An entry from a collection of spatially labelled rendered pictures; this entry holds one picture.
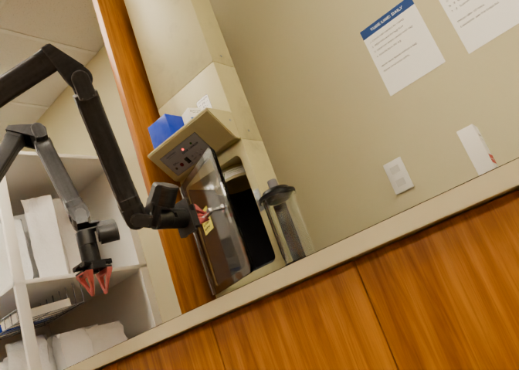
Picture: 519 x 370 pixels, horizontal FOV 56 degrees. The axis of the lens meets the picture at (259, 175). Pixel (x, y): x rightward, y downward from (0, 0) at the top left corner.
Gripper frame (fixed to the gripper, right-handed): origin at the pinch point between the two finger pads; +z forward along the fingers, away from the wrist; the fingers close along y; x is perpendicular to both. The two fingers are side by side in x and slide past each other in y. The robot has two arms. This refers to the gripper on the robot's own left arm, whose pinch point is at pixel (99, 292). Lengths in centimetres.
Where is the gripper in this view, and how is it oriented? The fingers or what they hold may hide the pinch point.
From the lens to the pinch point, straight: 158.1
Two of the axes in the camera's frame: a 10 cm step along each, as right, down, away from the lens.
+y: 6.3, 0.3, 7.8
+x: -7.0, 4.5, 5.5
